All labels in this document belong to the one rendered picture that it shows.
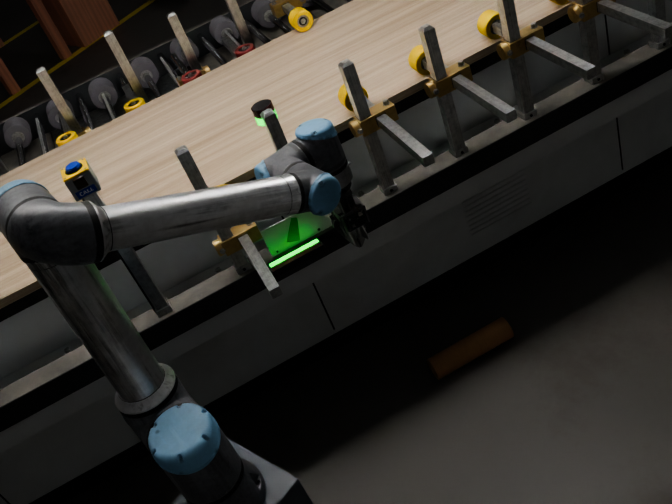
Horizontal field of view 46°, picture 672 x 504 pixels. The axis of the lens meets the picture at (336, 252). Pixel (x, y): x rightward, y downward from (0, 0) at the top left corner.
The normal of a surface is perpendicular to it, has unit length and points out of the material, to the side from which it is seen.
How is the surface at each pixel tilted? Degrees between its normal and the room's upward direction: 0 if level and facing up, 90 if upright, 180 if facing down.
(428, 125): 90
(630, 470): 0
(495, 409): 0
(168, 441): 5
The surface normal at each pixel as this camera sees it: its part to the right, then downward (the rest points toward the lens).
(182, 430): -0.26, -0.70
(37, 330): 0.38, 0.49
